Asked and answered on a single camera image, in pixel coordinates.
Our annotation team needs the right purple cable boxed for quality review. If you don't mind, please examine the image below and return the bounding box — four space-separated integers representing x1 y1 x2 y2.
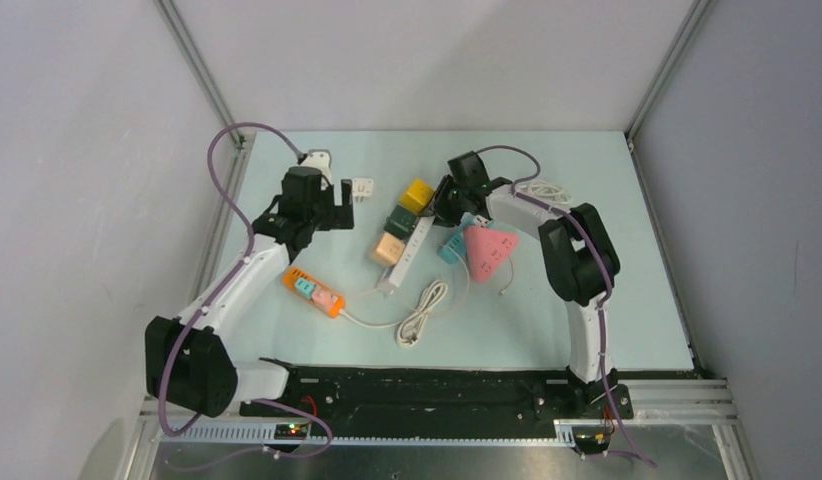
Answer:
477 144 657 469

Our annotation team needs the pink small plug adapter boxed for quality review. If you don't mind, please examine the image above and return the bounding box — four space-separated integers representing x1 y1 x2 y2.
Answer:
311 289 343 317

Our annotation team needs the white plug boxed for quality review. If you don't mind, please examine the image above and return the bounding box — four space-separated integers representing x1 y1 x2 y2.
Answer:
352 177 375 202

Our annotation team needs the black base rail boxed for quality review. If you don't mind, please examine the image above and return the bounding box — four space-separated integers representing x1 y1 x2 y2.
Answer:
278 366 633 440

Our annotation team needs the right circuit board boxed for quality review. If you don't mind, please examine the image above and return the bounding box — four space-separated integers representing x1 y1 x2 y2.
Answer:
573 430 612 456

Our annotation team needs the bundled white cord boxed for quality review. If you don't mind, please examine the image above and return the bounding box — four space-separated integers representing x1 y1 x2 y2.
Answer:
516 180 575 208

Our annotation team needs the orange power strip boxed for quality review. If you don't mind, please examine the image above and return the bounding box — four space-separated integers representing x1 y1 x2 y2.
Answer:
281 266 346 319

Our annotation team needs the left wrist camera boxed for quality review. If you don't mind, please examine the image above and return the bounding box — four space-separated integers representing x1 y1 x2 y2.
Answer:
299 150 333 185

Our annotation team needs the beige cube plug adapter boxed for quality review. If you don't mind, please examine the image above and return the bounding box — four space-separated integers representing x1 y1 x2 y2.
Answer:
370 232 405 268

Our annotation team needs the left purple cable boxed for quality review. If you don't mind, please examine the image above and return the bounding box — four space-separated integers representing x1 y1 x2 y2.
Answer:
157 122 306 439

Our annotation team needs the dark green plug adapter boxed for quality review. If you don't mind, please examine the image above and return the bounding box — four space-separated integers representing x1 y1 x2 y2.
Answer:
383 205 418 241

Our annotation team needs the circuit board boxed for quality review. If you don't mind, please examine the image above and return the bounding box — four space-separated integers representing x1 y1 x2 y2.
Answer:
573 430 612 456
273 423 310 441

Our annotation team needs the purple cable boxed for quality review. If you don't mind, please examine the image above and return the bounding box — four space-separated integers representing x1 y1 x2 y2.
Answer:
477 144 657 469
157 122 306 439

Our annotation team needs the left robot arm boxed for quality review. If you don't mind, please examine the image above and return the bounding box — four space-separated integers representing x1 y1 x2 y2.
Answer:
144 165 354 417

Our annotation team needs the yellow cube plug adapter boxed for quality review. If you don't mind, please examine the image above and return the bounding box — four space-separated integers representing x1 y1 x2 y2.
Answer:
399 178 435 215

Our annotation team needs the blue power strip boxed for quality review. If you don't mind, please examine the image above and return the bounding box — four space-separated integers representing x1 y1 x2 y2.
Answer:
438 213 491 265

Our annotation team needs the pink triangular power strip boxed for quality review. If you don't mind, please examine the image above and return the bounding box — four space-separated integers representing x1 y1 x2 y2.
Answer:
463 225 520 284

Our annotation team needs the teal small plug adapter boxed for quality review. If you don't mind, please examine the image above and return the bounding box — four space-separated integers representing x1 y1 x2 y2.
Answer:
294 277 317 299

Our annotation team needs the white multicolour power strip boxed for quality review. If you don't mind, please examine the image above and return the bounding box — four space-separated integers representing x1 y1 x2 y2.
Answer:
376 216 435 295

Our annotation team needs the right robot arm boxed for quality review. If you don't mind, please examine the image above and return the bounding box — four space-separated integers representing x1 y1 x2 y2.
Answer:
427 148 620 418

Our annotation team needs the left circuit board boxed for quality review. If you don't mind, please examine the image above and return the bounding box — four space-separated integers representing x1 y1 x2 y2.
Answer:
273 423 310 441

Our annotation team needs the coiled white cord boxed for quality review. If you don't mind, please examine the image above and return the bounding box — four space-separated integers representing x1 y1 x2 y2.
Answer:
341 278 449 350

